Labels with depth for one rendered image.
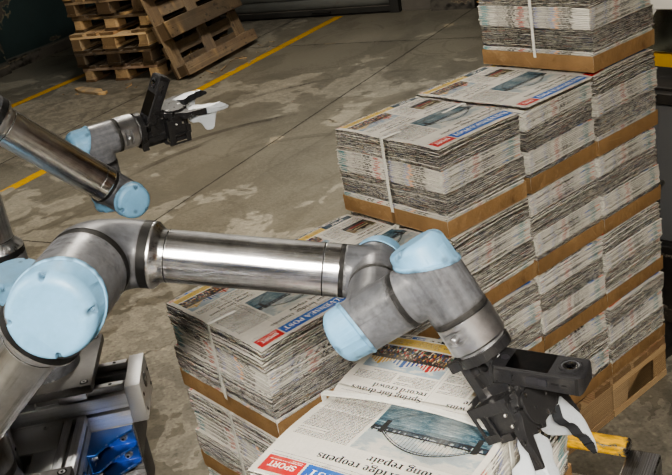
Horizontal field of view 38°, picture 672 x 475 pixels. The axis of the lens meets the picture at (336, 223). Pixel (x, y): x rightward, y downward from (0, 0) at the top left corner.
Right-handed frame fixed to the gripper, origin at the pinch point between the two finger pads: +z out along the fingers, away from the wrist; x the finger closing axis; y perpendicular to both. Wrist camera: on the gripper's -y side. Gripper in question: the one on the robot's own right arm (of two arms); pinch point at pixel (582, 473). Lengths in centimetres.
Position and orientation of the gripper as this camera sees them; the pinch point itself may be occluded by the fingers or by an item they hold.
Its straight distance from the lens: 127.5
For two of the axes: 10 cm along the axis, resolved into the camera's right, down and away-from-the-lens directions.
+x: -5.4, 4.0, -7.4
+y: -6.4, 3.8, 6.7
